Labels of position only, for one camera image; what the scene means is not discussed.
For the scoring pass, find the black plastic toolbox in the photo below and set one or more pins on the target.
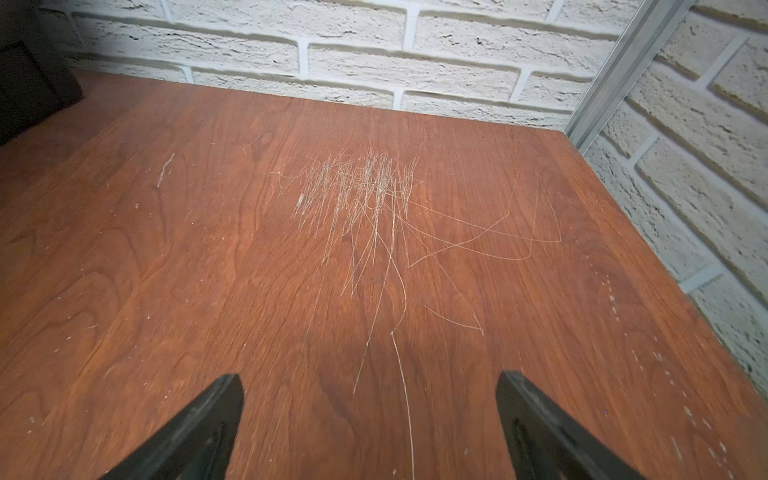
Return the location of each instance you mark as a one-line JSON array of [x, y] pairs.
[[35, 80]]

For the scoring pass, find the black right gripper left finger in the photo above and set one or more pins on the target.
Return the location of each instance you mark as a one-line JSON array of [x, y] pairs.
[[197, 443]]

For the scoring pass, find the aluminium corner post right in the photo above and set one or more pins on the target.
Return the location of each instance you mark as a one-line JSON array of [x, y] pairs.
[[647, 31]]

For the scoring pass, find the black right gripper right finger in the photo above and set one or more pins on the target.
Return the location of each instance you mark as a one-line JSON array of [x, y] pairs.
[[545, 442]]

